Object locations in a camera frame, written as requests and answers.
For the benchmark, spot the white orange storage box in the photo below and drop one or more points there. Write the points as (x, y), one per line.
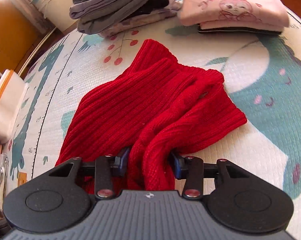
(12, 92)

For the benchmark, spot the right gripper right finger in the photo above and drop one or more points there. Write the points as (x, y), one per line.
(193, 170)

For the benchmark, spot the red knit sweater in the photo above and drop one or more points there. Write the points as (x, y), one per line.
(156, 106)

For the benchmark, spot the grey folded clothes stack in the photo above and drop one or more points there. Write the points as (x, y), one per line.
(109, 17)

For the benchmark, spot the pink folded bunny sweatshirt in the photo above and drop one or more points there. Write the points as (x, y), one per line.
(210, 15)

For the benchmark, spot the white plastic bucket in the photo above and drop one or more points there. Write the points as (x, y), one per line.
(56, 11)

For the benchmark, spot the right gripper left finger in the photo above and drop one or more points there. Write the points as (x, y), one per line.
(103, 169)

